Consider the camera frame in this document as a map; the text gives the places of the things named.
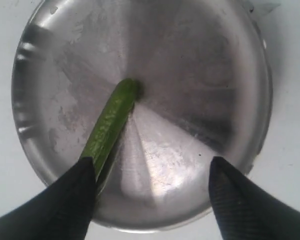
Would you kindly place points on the green cucumber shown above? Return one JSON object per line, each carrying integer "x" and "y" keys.
{"x": 110, "y": 123}

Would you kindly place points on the round steel plate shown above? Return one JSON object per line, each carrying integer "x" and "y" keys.
{"x": 205, "y": 90}

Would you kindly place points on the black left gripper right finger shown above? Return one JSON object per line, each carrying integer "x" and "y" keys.
{"x": 244, "y": 211}

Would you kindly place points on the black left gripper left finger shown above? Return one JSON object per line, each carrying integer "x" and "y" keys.
{"x": 63, "y": 211}

